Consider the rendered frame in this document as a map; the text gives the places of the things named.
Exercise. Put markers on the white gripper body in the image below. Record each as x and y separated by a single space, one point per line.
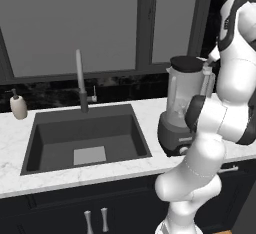
214 53

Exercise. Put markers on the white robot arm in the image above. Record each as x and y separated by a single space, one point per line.
233 88

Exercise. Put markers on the black blender lid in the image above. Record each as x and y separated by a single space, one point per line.
186 63

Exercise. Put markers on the grey blender with clear jar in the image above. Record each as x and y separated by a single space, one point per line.
173 134

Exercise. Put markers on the dark framed window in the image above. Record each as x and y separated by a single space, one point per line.
146 24

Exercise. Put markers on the grey sink tap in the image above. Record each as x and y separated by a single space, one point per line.
80 74

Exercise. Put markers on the dark drawer front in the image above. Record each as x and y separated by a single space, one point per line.
238 194

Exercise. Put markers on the dark grey sink basin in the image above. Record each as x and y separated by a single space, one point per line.
86 134

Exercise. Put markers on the dark cupboard door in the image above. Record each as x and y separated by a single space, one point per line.
50 214
133 208

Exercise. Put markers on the beige soap dispenser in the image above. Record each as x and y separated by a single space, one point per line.
18 107

